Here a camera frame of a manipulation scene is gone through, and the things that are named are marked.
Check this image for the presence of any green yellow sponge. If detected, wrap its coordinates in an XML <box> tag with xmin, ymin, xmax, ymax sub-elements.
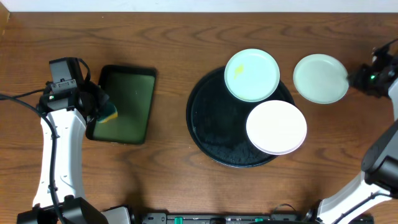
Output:
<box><xmin>96</xmin><ymin>101</ymin><xmax>118</xmax><ymax>123</ymax></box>

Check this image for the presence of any mint green plate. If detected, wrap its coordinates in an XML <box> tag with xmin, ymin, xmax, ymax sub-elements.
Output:
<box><xmin>293</xmin><ymin>54</ymin><xmax>349</xmax><ymax>105</ymax></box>
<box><xmin>224</xmin><ymin>49</ymin><xmax>280</xmax><ymax>103</ymax></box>

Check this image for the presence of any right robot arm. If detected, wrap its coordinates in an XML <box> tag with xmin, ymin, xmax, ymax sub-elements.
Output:
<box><xmin>313</xmin><ymin>50</ymin><xmax>397</xmax><ymax>224</ymax></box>

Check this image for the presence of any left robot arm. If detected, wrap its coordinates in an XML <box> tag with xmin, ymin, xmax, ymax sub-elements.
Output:
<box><xmin>17</xmin><ymin>81</ymin><xmax>131</xmax><ymax>224</ymax></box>

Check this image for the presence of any black rectangular tray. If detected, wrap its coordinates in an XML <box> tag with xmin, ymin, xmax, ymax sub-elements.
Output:
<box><xmin>86</xmin><ymin>65</ymin><xmax>157</xmax><ymax>144</ymax></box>

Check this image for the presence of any round black tray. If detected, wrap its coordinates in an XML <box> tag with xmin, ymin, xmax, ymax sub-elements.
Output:
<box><xmin>186</xmin><ymin>67</ymin><xmax>276</xmax><ymax>168</ymax></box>

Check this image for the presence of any pink plate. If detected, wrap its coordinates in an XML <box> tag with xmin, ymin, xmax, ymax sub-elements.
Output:
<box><xmin>246</xmin><ymin>100</ymin><xmax>307</xmax><ymax>156</ymax></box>

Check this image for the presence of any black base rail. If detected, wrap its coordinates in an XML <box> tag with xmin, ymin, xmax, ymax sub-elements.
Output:
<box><xmin>133</xmin><ymin>213</ymin><xmax>311</xmax><ymax>224</ymax></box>

